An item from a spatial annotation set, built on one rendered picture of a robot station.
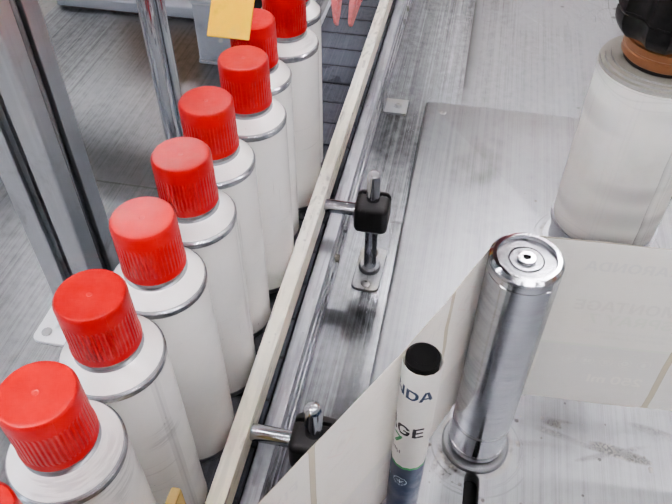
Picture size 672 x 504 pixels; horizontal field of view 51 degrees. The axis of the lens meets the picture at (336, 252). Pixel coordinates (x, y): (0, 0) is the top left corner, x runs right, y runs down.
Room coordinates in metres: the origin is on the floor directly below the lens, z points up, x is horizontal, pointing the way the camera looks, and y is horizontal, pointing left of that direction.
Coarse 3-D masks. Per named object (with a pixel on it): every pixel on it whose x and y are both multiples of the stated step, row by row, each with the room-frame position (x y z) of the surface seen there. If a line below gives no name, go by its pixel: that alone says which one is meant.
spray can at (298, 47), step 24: (264, 0) 0.50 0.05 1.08; (288, 0) 0.49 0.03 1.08; (288, 24) 0.49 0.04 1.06; (288, 48) 0.49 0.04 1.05; (312, 48) 0.49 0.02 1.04; (312, 72) 0.49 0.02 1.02; (312, 96) 0.49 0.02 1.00; (312, 120) 0.49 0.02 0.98; (312, 144) 0.49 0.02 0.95; (312, 168) 0.49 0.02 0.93; (312, 192) 0.49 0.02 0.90
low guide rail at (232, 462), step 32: (384, 0) 0.83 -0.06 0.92; (352, 96) 0.62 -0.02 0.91; (320, 192) 0.47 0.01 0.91; (320, 224) 0.44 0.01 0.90; (288, 288) 0.36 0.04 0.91; (288, 320) 0.33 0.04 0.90; (256, 384) 0.27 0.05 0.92; (256, 416) 0.25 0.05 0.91; (224, 448) 0.22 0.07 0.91; (224, 480) 0.20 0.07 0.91
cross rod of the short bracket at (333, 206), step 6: (324, 204) 0.46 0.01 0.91; (330, 204) 0.46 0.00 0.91; (336, 204) 0.46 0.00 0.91; (342, 204) 0.46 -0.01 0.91; (348, 204) 0.46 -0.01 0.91; (354, 204) 0.46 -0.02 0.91; (324, 210) 0.46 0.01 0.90; (330, 210) 0.46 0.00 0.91; (336, 210) 0.45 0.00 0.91; (342, 210) 0.45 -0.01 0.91; (348, 210) 0.45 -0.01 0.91
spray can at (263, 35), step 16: (256, 16) 0.46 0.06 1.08; (272, 16) 0.46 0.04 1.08; (256, 32) 0.44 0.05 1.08; (272, 32) 0.45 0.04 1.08; (272, 48) 0.45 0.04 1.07; (272, 64) 0.45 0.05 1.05; (272, 80) 0.44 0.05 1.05; (288, 80) 0.45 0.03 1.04; (272, 96) 0.43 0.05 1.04; (288, 96) 0.45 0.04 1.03; (288, 112) 0.45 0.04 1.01; (288, 128) 0.44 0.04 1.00; (288, 144) 0.44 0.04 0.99
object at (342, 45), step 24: (360, 24) 0.84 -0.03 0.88; (336, 48) 0.78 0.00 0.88; (360, 48) 0.78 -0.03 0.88; (336, 72) 0.72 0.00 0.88; (336, 96) 0.67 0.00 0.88; (336, 120) 0.63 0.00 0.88; (336, 192) 0.54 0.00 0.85; (312, 264) 0.42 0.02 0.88; (288, 336) 0.34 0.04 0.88; (264, 408) 0.27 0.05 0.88; (240, 480) 0.22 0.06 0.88
